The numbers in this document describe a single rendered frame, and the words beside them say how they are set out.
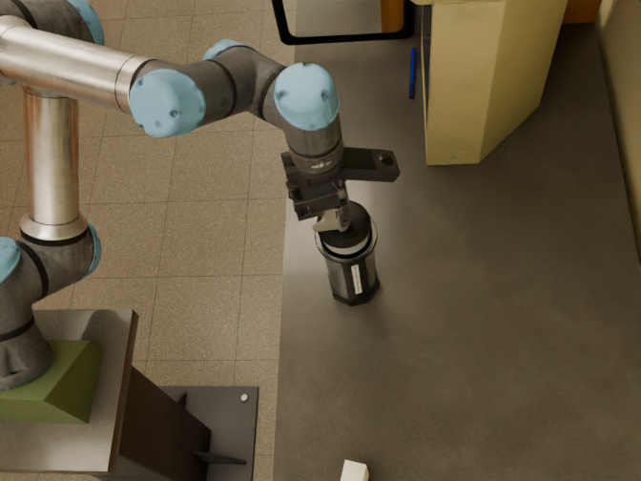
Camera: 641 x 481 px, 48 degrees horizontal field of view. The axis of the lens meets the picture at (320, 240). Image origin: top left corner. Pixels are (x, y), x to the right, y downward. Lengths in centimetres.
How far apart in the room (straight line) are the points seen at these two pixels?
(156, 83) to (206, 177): 193
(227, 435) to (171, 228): 80
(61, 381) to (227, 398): 109
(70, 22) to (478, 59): 67
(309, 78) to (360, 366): 66
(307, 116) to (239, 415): 160
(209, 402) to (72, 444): 97
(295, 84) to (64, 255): 63
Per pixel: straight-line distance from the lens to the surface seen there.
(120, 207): 279
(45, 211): 133
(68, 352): 143
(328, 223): 113
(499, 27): 124
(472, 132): 147
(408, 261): 145
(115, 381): 148
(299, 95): 87
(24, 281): 132
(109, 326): 152
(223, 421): 237
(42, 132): 126
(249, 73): 92
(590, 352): 143
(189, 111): 83
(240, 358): 242
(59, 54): 98
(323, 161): 96
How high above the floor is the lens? 227
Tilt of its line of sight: 63 degrees down
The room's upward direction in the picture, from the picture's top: 14 degrees counter-clockwise
